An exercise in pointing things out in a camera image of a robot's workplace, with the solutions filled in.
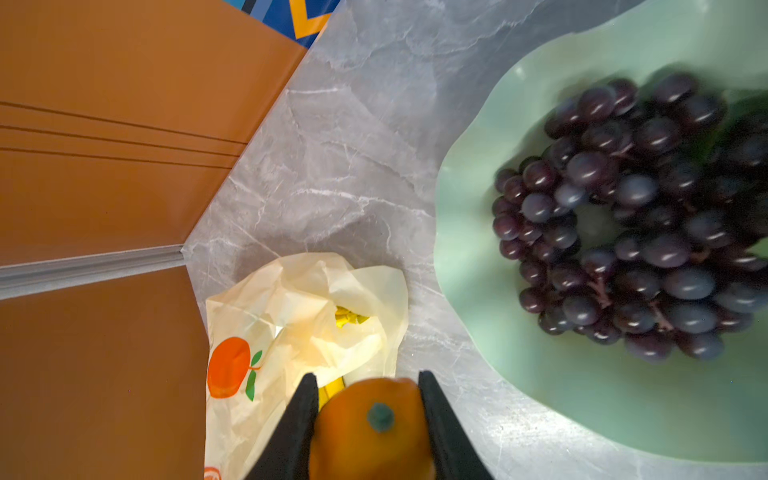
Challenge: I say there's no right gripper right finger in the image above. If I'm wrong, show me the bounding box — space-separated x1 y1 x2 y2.
418 371 493 480

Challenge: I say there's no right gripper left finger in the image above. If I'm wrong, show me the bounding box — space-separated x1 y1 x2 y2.
245 373 319 480

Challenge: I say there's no green orange papaya fruit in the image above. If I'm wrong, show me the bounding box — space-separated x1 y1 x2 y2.
309 378 436 480

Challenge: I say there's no cream plastic bag orange print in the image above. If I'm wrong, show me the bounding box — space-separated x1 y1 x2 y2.
203 253 408 479

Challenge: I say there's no dark grape bunch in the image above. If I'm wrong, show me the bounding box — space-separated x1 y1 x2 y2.
491 71 767 362

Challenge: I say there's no yellow banana bunch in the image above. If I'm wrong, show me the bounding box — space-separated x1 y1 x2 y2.
318 307 368 409

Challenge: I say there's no pale green fruit plate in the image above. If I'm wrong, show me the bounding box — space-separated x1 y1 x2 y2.
434 1 767 463

